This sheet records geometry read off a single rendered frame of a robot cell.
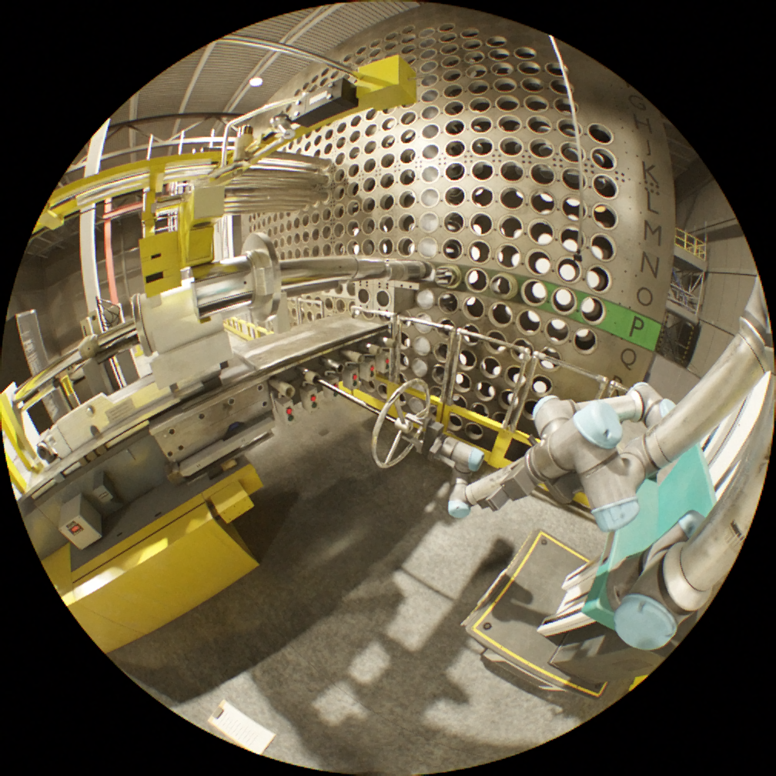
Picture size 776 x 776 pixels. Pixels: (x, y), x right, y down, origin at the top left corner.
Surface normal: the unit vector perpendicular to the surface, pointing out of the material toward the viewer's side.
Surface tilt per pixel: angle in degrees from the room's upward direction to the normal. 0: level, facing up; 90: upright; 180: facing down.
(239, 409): 90
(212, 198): 90
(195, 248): 134
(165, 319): 93
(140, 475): 90
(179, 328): 68
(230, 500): 0
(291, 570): 0
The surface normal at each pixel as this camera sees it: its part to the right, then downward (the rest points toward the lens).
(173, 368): 0.77, 0.33
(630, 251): -0.63, 0.39
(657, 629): -0.94, 0.25
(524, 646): 0.02, -0.86
